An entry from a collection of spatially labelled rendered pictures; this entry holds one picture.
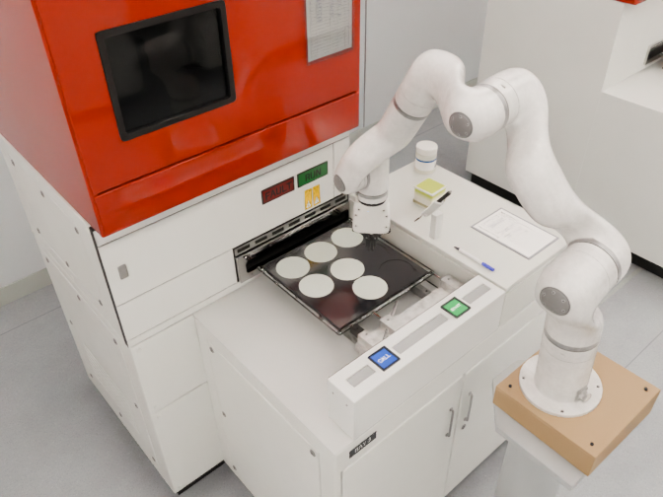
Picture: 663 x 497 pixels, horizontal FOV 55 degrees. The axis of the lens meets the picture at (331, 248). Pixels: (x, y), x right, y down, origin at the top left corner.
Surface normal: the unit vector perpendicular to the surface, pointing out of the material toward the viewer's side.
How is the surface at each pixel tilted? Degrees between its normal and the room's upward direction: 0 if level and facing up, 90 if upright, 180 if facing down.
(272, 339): 0
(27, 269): 90
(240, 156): 90
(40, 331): 0
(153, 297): 90
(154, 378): 90
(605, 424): 3
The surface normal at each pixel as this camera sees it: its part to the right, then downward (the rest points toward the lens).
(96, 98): 0.66, 0.46
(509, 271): -0.01, -0.78
